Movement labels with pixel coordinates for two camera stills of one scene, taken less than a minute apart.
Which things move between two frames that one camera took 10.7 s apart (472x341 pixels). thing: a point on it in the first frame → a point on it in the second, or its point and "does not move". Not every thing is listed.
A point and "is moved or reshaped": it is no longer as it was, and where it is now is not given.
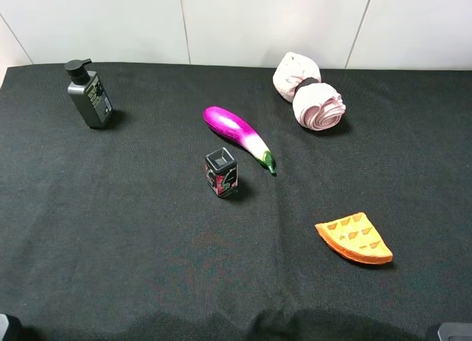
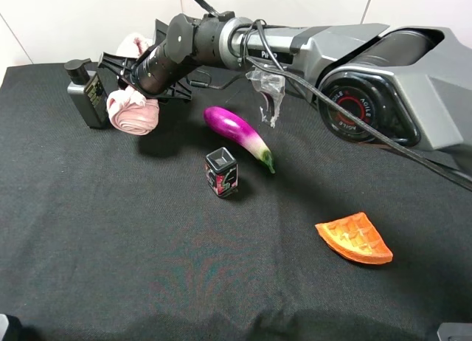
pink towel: (317, 105) is moved or reshaped
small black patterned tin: (221, 172) does not move
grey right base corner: (455, 331) does not move
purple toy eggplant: (234, 127) does not move
